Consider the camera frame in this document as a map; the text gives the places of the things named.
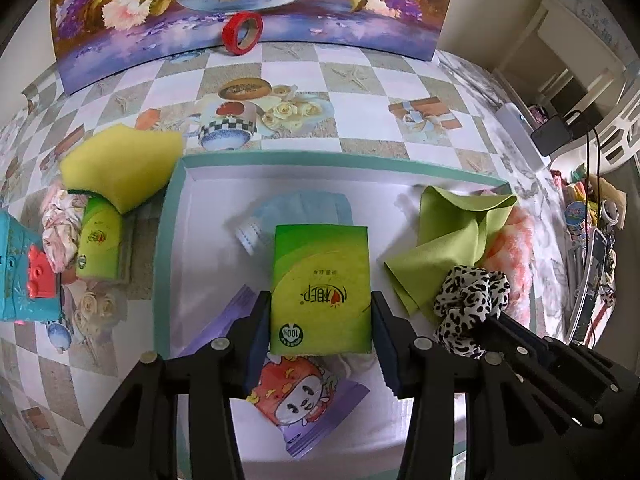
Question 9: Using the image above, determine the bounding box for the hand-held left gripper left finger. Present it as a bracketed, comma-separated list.
[62, 290, 273, 480]

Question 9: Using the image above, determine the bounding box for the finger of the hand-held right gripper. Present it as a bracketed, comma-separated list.
[500, 355, 601, 428]
[487, 317, 616, 396]

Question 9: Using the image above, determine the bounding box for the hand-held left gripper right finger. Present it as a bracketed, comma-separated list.
[371, 291, 576, 480]

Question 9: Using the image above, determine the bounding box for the leopard print scrunchie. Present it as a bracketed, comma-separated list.
[432, 266, 512, 358]

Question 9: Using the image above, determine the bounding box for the purple cartoon tissue pack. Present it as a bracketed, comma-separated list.
[177, 284, 371, 461]

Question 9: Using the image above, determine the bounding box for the green tissue pack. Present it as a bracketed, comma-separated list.
[269, 224, 373, 357]
[75, 196, 123, 281]

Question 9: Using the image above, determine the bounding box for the teal shallow box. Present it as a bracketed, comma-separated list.
[152, 154, 546, 480]

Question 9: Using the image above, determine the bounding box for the pink white fluffy cloth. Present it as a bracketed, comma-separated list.
[475, 187, 535, 331]

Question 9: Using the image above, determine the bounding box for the green cloth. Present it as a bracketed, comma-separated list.
[383, 186, 518, 317]

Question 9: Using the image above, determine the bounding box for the blue face mask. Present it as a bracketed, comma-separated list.
[235, 191, 353, 256]

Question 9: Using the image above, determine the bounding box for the red tape roll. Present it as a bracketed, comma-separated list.
[221, 11, 264, 56]

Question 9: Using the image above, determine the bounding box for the grey floral tablecloth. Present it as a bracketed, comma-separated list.
[435, 50, 618, 351]

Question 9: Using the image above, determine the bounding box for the smartphone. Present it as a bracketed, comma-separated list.
[570, 230, 611, 343]

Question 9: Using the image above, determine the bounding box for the pile of small trinkets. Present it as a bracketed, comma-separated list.
[550, 160, 631, 241]

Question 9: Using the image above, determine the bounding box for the black charger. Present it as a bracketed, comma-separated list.
[531, 115, 573, 157]

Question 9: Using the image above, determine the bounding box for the yellow sponge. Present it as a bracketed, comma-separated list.
[60, 126, 183, 215]

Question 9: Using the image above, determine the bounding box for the white power strip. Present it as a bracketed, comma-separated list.
[495, 102, 551, 173]

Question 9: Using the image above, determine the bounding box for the pale floral scrunchie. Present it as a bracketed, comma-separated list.
[41, 187, 88, 273]

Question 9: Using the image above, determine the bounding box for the white lattice chair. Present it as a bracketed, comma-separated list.
[585, 72, 640, 171]

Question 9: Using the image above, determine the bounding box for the flower painting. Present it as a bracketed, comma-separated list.
[50, 0, 461, 97]

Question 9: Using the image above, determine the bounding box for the black cable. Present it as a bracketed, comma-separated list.
[565, 110, 608, 201]

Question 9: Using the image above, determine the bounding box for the teal toy camera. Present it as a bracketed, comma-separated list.
[0, 210, 63, 323]

